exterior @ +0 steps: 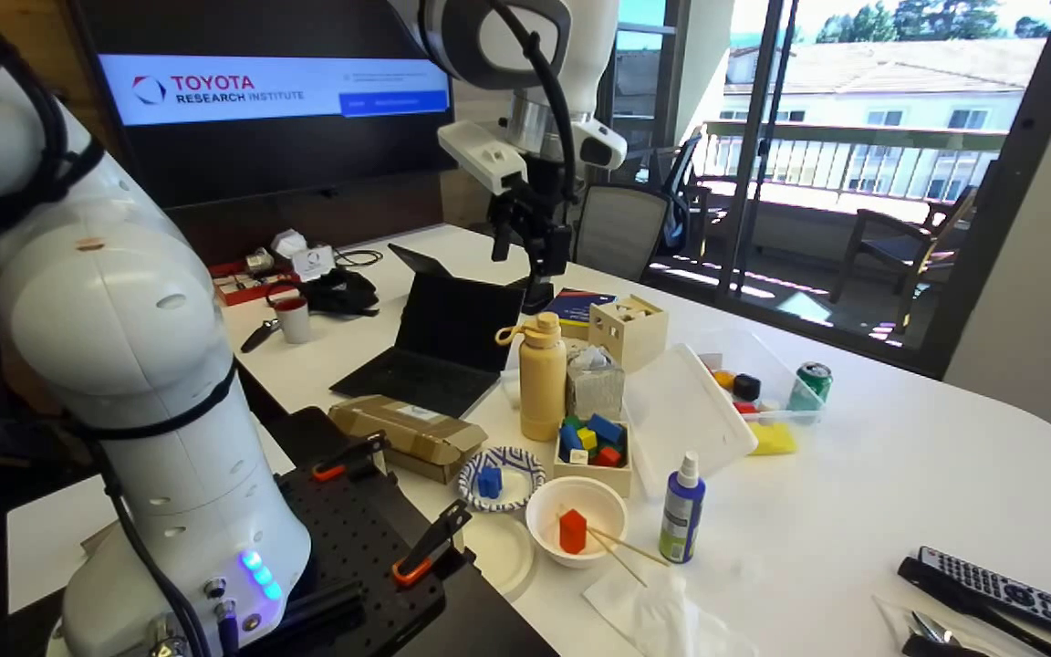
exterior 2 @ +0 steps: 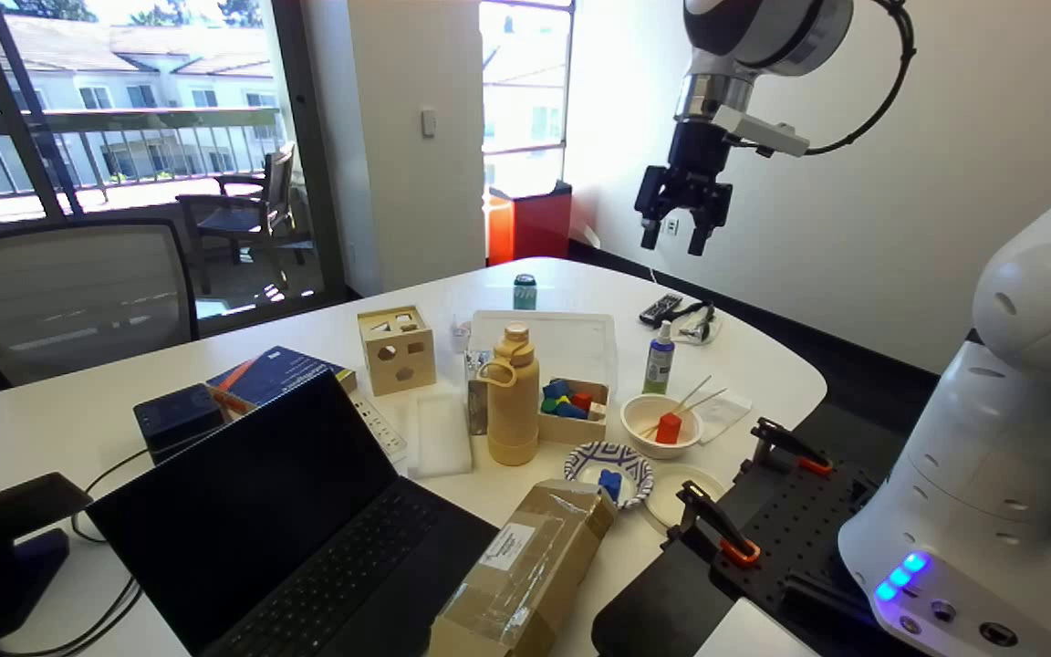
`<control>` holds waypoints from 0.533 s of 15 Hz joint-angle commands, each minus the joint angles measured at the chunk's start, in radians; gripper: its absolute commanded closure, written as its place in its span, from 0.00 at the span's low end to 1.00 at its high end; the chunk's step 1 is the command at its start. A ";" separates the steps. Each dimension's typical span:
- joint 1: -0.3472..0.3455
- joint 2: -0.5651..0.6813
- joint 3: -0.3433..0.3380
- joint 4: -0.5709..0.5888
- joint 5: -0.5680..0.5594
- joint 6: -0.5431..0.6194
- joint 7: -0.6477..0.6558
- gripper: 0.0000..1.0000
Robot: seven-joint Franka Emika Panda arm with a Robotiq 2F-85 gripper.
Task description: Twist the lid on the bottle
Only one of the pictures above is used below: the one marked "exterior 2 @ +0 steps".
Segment wooden tray of coloured blocks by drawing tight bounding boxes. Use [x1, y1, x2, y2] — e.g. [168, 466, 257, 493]
[535, 373, 615, 446]

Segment black flat box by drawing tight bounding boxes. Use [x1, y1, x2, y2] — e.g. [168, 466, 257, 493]
[133, 379, 230, 465]

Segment wooden chopsticks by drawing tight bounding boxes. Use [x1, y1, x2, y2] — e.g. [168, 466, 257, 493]
[670, 373, 732, 421]

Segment wooden shape sorter cube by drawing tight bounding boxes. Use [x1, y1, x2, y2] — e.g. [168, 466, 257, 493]
[354, 302, 442, 400]

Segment blue white spray bottle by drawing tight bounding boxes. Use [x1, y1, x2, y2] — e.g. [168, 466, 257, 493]
[639, 319, 678, 398]

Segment outdoor patio chair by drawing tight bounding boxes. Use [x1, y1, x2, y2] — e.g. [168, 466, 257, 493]
[174, 141, 319, 305]

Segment black laptop cable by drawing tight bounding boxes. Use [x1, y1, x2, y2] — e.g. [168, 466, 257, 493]
[0, 443, 159, 657]

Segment grey mesh office chair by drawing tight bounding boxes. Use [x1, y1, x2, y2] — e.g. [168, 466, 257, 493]
[0, 213, 200, 395]

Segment brown cardboard box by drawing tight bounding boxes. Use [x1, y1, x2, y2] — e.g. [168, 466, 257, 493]
[425, 474, 622, 657]

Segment red bin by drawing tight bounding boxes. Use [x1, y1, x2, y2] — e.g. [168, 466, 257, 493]
[486, 179, 577, 268]

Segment white bowl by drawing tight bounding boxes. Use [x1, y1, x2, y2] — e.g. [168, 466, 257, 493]
[617, 389, 707, 459]

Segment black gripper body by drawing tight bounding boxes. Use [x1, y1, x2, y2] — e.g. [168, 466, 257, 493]
[631, 118, 741, 238]

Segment blue patterned plate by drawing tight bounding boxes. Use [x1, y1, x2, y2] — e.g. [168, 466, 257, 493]
[561, 437, 660, 515]

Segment blue book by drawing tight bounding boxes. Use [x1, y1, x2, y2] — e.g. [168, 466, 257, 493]
[206, 344, 346, 421]

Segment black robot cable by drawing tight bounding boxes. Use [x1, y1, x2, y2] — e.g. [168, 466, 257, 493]
[806, 0, 919, 159]

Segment black laptop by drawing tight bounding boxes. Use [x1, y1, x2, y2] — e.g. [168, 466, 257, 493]
[84, 369, 504, 657]

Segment clear plastic jar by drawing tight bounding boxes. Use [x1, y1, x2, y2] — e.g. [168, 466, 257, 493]
[460, 350, 498, 437]

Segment yellow water bottle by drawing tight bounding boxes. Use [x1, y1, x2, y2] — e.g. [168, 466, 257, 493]
[483, 326, 543, 472]

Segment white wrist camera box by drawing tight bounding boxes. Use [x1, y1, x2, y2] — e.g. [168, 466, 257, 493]
[715, 107, 818, 159]

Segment small teal can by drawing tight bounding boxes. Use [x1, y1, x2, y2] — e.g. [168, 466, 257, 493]
[511, 271, 543, 315]

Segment black glasses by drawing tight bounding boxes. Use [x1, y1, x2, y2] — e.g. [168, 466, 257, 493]
[670, 296, 719, 345]

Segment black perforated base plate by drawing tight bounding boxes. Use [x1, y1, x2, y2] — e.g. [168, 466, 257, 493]
[588, 398, 932, 657]

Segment black orange clamp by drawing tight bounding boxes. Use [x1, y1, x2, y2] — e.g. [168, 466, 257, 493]
[749, 411, 840, 482]
[673, 479, 766, 569]

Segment black remote control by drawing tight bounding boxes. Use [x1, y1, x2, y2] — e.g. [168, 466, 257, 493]
[635, 289, 687, 332]

